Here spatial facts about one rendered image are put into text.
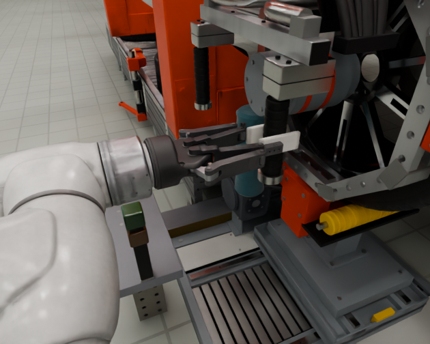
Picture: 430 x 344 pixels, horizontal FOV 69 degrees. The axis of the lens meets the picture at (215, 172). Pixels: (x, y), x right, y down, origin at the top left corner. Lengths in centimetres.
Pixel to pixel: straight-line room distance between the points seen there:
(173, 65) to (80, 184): 73
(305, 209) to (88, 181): 61
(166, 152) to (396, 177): 40
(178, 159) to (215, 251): 91
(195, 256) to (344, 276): 55
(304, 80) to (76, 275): 37
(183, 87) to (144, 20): 195
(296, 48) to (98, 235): 34
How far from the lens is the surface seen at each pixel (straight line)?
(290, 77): 46
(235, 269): 128
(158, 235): 88
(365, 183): 69
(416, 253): 164
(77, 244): 31
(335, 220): 83
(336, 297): 107
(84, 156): 42
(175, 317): 126
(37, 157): 43
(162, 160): 42
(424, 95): 58
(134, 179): 41
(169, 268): 80
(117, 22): 296
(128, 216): 64
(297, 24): 47
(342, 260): 116
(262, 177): 54
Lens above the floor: 107
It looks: 35 degrees down
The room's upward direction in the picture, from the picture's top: 1 degrees counter-clockwise
